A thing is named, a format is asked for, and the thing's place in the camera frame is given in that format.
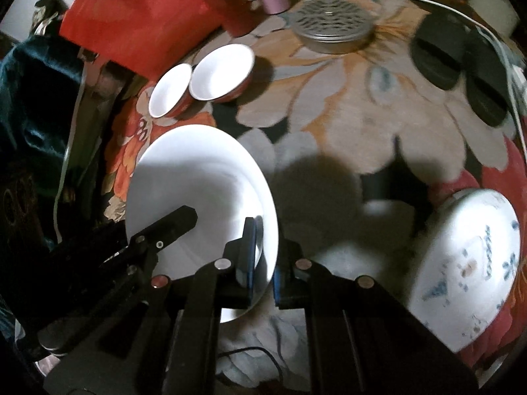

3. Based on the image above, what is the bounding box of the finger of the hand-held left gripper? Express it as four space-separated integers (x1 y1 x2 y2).
97 255 159 309
125 206 198 258

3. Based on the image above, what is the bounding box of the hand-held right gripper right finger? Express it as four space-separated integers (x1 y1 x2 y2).
272 241 480 395

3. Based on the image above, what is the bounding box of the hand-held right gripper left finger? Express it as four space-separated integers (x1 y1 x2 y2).
45 216 264 395

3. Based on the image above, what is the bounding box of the white bowl with red outside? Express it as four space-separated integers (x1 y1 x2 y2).
148 64 194 119
188 43 256 103
125 124 280 325

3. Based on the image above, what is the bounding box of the white plate with bear print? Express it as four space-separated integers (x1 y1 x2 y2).
407 189 521 352

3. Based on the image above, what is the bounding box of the dark cloth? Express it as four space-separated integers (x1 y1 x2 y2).
0 35 89 231

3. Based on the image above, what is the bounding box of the floral rug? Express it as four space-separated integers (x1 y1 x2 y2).
95 0 527 395

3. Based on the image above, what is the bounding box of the red bag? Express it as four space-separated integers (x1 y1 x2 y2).
60 0 231 77

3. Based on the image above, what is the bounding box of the red bottle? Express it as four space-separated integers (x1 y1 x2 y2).
198 0 258 36

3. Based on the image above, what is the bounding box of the round perforated metal tin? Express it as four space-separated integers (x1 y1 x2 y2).
290 0 373 54

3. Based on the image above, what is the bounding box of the black slipper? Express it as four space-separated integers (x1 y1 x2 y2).
411 12 468 90
465 41 509 127

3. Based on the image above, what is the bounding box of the thin black cable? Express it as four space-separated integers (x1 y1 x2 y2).
218 348 285 383

